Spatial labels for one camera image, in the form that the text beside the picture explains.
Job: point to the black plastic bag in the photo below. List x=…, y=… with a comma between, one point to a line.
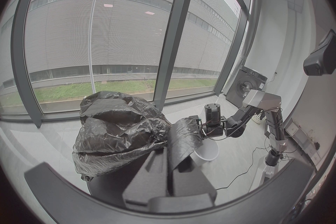
x=118, y=125

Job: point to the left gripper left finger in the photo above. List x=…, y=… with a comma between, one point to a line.
x=151, y=178

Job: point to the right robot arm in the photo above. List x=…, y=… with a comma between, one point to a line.
x=262, y=99

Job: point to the window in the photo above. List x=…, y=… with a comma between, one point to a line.
x=78, y=34

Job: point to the grey washing machine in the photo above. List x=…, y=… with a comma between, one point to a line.
x=246, y=89

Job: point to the white trash bin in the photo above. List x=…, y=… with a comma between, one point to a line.
x=207, y=150

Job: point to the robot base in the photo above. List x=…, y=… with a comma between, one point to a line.
x=267, y=173

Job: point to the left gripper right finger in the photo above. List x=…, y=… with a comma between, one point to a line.
x=191, y=183

